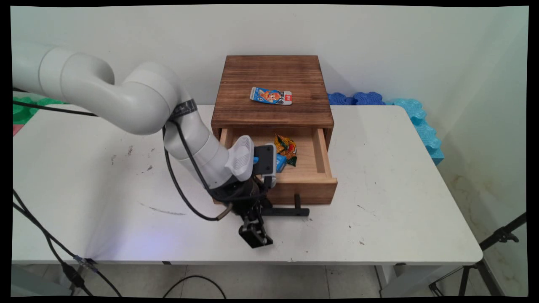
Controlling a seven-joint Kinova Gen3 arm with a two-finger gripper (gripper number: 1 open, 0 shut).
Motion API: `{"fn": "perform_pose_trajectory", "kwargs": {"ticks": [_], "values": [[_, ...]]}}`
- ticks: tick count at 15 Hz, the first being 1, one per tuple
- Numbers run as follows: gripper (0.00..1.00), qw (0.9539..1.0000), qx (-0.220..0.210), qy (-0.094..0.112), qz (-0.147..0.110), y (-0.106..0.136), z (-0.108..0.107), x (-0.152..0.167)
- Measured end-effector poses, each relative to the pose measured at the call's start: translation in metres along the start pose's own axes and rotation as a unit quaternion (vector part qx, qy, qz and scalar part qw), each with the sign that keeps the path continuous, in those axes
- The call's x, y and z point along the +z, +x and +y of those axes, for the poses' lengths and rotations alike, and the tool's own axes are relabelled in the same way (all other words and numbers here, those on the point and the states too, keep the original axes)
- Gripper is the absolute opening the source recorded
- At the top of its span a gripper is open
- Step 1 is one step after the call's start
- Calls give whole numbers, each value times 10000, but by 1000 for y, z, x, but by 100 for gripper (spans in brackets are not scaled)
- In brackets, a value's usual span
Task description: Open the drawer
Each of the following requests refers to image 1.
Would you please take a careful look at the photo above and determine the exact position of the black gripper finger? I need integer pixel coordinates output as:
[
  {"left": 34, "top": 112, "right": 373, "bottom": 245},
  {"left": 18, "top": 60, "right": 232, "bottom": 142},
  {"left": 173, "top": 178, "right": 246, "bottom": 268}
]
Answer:
[
  {"left": 238, "top": 219, "right": 274, "bottom": 249},
  {"left": 249, "top": 201, "right": 272, "bottom": 223}
]

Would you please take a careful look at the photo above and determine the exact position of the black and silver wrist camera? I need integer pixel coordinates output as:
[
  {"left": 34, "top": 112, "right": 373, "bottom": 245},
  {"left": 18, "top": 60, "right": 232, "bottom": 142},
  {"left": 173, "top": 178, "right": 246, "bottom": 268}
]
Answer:
[{"left": 252, "top": 143, "right": 279, "bottom": 189}]

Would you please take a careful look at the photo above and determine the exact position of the cyan foam mat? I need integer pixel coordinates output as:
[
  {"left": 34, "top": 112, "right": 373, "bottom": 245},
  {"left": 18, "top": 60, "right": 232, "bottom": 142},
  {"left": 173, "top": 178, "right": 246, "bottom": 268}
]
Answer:
[{"left": 385, "top": 98, "right": 445, "bottom": 166}]

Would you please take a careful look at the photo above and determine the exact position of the black cable bundle with connector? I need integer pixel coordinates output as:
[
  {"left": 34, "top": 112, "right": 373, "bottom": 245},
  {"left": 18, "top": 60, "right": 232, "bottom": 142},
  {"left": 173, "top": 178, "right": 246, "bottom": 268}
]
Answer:
[{"left": 12, "top": 189, "right": 123, "bottom": 298}]

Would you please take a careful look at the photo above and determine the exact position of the dark blue foam mat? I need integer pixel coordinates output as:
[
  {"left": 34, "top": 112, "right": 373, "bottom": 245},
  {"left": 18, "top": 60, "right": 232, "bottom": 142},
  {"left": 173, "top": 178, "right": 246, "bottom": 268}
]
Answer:
[{"left": 327, "top": 91, "right": 386, "bottom": 106}]

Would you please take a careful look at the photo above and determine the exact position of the orange green candy wrapper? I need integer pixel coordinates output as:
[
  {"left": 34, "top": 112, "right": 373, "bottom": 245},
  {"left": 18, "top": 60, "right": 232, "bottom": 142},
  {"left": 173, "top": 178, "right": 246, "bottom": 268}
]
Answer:
[{"left": 274, "top": 134, "right": 298, "bottom": 167}]

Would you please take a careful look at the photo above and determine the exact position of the blue cartoon snack packet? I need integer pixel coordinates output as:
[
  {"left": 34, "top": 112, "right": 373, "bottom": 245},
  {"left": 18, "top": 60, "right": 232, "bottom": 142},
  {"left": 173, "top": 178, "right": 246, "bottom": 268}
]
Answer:
[{"left": 250, "top": 87, "right": 293, "bottom": 106}]

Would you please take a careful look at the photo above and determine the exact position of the wooden drawer with black handle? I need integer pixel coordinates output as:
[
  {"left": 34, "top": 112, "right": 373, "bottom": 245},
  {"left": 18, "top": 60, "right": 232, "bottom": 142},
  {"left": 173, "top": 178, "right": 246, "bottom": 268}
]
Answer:
[{"left": 213, "top": 127, "right": 338, "bottom": 218}]

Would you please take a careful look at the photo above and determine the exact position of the brown wooden drawer cabinet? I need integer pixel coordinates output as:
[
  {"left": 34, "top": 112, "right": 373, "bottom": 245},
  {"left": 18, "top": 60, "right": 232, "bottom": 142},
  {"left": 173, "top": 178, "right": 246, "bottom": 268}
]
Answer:
[{"left": 211, "top": 55, "right": 335, "bottom": 149}]

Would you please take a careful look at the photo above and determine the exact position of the black tripod stand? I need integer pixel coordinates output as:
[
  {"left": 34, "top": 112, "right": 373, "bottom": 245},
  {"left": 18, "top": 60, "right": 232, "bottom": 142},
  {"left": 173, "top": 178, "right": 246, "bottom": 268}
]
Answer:
[{"left": 429, "top": 212, "right": 527, "bottom": 297}]

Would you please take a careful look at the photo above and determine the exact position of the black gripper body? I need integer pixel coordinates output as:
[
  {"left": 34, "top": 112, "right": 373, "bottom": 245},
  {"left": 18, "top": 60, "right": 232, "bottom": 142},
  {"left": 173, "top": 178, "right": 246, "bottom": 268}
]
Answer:
[{"left": 209, "top": 175, "right": 274, "bottom": 219}]

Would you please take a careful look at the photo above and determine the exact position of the black looped floor cable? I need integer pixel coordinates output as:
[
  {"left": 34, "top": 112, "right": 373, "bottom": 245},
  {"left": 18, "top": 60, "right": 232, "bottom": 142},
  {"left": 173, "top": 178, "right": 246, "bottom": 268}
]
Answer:
[{"left": 163, "top": 275, "right": 227, "bottom": 299}]

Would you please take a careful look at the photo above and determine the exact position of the green foam mat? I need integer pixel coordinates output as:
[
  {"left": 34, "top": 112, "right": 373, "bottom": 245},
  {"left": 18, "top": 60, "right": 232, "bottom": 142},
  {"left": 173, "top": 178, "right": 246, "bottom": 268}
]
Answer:
[{"left": 13, "top": 96, "right": 68, "bottom": 125}]

